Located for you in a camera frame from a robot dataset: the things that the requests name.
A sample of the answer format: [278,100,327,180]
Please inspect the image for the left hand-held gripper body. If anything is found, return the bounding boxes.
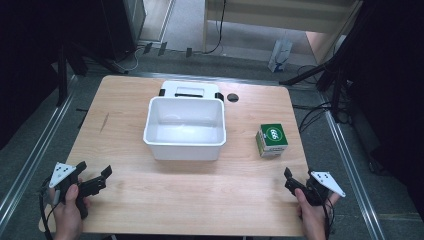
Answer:
[48,161,108,221]

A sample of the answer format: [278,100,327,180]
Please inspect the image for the white plastic storage bin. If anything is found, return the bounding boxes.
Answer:
[142,96,228,162]

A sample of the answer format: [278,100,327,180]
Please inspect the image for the black metal stand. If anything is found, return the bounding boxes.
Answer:
[54,39,130,108]
[278,46,354,125]

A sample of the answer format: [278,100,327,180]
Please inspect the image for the person's left hand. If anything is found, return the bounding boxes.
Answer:
[49,183,92,240]

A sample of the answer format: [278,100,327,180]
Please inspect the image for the light wooden furniture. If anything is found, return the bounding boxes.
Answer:
[202,0,364,65]

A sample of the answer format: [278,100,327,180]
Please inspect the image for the person's right hand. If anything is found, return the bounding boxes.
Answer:
[293,187,342,240]

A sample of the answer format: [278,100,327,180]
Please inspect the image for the black floor cables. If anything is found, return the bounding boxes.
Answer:
[292,63,338,134]

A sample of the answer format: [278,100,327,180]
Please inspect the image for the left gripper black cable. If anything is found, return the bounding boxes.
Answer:
[37,178,57,240]

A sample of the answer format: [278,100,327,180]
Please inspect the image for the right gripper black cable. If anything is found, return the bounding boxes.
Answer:
[319,195,336,240]

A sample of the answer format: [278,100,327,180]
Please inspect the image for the white paper bag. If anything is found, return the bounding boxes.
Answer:
[267,37,294,74]

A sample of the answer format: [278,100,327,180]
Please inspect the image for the white bin lid black latches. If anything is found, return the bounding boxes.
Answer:
[158,80,225,102]

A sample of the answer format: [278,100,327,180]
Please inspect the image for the white floor cable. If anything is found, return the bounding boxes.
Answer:
[112,45,142,73]

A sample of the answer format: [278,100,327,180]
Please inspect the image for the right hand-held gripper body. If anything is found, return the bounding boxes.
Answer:
[284,170,347,207]

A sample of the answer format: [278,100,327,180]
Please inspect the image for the green and white box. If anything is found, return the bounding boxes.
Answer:
[255,123,289,159]

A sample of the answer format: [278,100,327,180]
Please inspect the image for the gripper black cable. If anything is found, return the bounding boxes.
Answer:
[319,195,336,240]
[37,178,57,240]

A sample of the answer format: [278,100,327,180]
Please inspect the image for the black hanging cable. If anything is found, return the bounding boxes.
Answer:
[202,0,228,56]

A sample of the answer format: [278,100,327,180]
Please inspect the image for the metal floor rail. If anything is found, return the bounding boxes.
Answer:
[0,74,80,233]
[318,91,388,240]

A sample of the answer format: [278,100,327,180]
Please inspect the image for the dark cabinet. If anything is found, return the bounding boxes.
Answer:
[99,0,148,62]

